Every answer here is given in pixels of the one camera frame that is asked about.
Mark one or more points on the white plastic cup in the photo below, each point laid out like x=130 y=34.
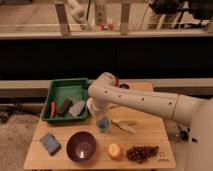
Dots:
x=89 y=102

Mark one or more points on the grey sponge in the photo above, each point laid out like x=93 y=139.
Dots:
x=77 y=108

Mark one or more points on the small metal cup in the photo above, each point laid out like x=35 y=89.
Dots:
x=125 y=86

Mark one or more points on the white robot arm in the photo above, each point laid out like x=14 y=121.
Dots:
x=194 y=113

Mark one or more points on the orange fruit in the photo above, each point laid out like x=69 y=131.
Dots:
x=114 y=151

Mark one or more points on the purple bowl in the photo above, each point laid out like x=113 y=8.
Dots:
x=81 y=147

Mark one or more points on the green plastic tray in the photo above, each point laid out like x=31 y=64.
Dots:
x=60 y=90

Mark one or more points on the dark brown block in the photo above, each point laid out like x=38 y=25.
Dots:
x=64 y=107

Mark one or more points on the wheeled robot base stand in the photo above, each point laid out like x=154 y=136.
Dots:
x=184 y=133

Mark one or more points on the cream spatula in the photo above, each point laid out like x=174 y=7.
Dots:
x=128 y=129

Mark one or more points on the bunch of dark grapes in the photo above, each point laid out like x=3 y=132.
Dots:
x=141 y=154

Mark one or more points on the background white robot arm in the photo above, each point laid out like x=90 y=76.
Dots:
x=78 y=14

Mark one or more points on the blue sponge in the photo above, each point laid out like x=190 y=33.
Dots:
x=50 y=143

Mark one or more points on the blue transparent cup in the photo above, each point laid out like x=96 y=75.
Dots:
x=103 y=124

